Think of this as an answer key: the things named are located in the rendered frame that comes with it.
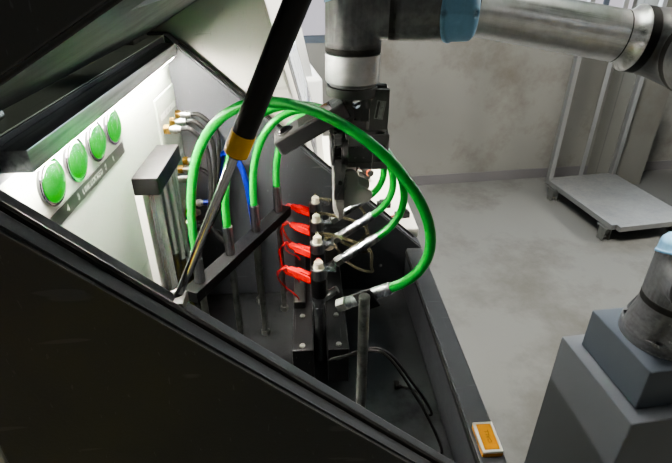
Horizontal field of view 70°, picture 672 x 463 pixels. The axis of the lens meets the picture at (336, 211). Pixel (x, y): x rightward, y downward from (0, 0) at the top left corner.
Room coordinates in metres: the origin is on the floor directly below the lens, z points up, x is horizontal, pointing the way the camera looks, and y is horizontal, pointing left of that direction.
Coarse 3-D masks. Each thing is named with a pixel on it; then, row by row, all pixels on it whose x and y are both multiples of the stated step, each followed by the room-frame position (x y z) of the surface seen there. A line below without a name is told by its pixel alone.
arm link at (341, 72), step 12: (336, 60) 0.64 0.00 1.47; (348, 60) 0.63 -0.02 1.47; (360, 60) 0.63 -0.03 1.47; (372, 60) 0.64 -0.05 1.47; (336, 72) 0.64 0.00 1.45; (348, 72) 0.63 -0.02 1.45; (360, 72) 0.63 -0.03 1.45; (372, 72) 0.64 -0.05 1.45; (336, 84) 0.64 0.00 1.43; (348, 84) 0.63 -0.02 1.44; (360, 84) 0.63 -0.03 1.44; (372, 84) 0.64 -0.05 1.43
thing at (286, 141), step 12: (324, 108) 0.66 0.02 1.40; (336, 108) 0.64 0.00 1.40; (300, 120) 0.66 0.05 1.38; (312, 120) 0.64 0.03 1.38; (276, 132) 0.67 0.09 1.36; (288, 132) 0.64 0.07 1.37; (300, 132) 0.64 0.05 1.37; (312, 132) 0.64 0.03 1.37; (324, 132) 0.64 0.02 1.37; (276, 144) 0.63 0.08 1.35; (288, 144) 0.63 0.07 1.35; (300, 144) 0.64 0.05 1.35
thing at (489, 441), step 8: (480, 424) 0.48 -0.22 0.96; (488, 424) 0.48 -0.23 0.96; (480, 432) 0.47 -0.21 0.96; (488, 432) 0.47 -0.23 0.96; (488, 440) 0.45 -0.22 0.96; (496, 440) 0.45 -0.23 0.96; (480, 448) 0.45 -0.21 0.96; (488, 448) 0.44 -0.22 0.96; (496, 448) 0.44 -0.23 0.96; (488, 456) 0.44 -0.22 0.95; (496, 456) 0.44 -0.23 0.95
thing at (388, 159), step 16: (272, 96) 0.60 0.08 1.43; (224, 112) 0.62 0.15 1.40; (304, 112) 0.58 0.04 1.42; (320, 112) 0.57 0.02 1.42; (208, 128) 0.63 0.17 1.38; (352, 128) 0.55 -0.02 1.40; (368, 144) 0.55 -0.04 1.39; (192, 160) 0.64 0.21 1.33; (384, 160) 0.54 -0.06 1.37; (192, 176) 0.64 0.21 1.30; (400, 176) 0.53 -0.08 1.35; (192, 192) 0.64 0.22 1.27; (416, 192) 0.52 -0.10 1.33; (192, 208) 0.65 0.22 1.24; (192, 224) 0.65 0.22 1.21; (432, 224) 0.52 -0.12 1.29; (192, 240) 0.65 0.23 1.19; (432, 240) 0.52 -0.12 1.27; (432, 256) 0.52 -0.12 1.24; (416, 272) 0.52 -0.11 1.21; (400, 288) 0.53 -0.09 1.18
